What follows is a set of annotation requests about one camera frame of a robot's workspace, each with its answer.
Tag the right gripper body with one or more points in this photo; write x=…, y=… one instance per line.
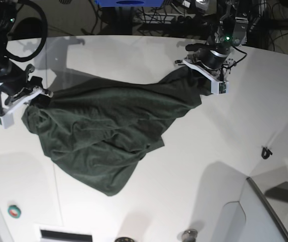
x=15, y=81

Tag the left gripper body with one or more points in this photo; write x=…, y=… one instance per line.
x=205, y=58

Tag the dark green t-shirt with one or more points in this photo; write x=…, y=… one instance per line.
x=98, y=131

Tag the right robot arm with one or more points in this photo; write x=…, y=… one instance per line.
x=8, y=15

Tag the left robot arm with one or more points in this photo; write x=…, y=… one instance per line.
x=227, y=31

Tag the black power strip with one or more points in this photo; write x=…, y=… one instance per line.
x=158, y=18

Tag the small black clip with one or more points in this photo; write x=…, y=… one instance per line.
x=266, y=152

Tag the blue box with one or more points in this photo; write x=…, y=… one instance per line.
x=132, y=3

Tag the round metal knob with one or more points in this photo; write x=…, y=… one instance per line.
x=189, y=235

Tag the black round dial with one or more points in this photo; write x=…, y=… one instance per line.
x=124, y=239

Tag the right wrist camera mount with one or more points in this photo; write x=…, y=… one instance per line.
x=24, y=97

